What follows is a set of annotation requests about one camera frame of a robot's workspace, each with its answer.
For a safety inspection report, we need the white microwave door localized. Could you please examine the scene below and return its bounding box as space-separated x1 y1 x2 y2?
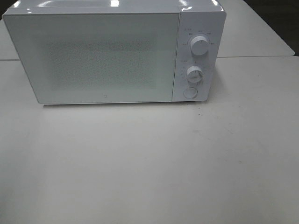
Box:
4 14 179 105

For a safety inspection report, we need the upper white power knob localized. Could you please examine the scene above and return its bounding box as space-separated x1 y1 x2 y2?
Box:
190 35 209 56

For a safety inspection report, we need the white microwave oven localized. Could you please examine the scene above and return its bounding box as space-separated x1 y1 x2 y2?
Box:
2 0 227 104

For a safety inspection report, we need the round door release button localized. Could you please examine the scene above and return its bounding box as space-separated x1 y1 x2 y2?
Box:
184 87 198 99

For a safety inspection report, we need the white timer knob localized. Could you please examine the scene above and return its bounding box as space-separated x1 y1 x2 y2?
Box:
186 66 203 83

